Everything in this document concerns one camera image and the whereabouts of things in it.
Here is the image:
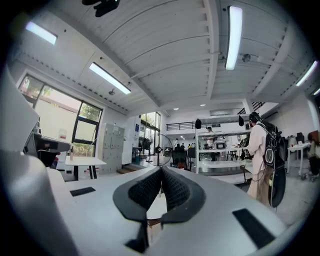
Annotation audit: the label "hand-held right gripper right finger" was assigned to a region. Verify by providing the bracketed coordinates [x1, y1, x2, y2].
[149, 166, 288, 256]

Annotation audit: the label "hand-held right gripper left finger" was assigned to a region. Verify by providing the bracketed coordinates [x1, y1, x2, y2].
[65, 166, 164, 256]

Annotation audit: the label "black office chair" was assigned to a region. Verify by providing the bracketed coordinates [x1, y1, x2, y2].
[171, 149, 195, 171]

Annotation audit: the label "white table with black legs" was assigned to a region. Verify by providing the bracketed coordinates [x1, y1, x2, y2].
[64, 156, 107, 181]

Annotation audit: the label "metal shelf rack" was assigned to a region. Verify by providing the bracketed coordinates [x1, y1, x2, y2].
[194, 115, 254, 175]

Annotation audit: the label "grey metal lockers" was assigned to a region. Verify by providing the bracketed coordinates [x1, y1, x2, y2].
[101, 122, 126, 174]

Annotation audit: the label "black fan stand base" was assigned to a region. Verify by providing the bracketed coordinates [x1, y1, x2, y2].
[147, 133, 175, 167]

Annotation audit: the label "large black-framed window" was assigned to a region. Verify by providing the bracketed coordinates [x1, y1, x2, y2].
[18, 74, 104, 159]

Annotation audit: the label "white desk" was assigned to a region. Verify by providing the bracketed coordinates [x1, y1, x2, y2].
[286, 142, 311, 174]

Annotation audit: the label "long ceiling light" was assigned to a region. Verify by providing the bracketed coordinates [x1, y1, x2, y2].
[296, 60, 318, 87]
[89, 61, 132, 95]
[224, 6, 243, 71]
[25, 21, 58, 46]

